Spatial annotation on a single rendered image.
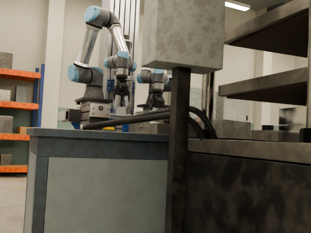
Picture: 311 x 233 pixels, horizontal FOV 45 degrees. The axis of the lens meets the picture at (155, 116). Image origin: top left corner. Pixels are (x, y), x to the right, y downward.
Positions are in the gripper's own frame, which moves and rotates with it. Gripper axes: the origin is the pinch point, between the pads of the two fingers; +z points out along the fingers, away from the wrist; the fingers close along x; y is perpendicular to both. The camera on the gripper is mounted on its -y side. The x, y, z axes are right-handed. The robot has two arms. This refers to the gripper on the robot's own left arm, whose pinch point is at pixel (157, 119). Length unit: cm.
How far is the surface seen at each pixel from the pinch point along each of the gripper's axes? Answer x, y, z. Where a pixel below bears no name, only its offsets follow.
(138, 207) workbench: 31, -58, 46
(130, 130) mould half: 19.1, -2.7, 8.1
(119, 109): 30.9, -14.5, -3.4
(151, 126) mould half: 19.2, -38.8, 6.5
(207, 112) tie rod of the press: 6, -77, 0
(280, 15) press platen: 2, -121, -34
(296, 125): -35, -91, 4
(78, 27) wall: -29, 526, -207
